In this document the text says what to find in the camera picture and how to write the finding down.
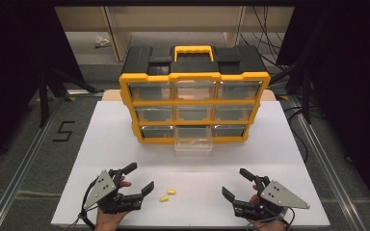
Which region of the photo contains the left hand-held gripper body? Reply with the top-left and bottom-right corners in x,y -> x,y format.
82,168 -> 145,215

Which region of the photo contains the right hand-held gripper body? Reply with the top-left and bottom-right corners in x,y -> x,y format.
232,175 -> 311,223

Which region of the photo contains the person's right hand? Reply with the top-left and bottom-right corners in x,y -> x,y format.
246,184 -> 287,231

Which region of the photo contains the person's left hand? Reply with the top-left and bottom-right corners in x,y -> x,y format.
94,179 -> 133,231

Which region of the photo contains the set of closed clear drawers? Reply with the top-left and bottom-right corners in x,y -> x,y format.
127,80 -> 265,140

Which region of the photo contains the single clear plastic drawer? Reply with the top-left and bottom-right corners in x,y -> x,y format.
172,125 -> 214,153

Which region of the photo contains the black metal stand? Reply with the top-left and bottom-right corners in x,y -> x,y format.
37,67 -> 105,129
269,62 -> 314,125

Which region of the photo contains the yellow black drawer organizer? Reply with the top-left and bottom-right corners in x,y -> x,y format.
119,44 -> 272,145

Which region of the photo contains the crumpled white paper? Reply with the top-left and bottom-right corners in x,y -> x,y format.
93,34 -> 113,49

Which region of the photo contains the dark curtain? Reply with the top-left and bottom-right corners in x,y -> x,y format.
0,0 -> 85,176
275,0 -> 370,211

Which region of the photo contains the beige background shelf unit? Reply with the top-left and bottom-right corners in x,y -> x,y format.
53,5 -> 296,64

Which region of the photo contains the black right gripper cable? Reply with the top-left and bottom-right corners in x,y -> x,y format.
246,207 -> 297,231

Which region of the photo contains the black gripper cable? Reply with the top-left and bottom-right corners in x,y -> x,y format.
66,177 -> 99,231
246,207 -> 297,231

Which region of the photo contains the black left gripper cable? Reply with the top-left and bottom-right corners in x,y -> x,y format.
66,177 -> 99,231

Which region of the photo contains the aluminium floor rail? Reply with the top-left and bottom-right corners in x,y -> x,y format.
0,95 -> 66,231
287,95 -> 369,231

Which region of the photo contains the black floor cable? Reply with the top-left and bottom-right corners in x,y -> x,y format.
282,105 -> 310,164

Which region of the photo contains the bundle of black cables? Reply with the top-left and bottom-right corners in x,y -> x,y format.
239,5 -> 291,70

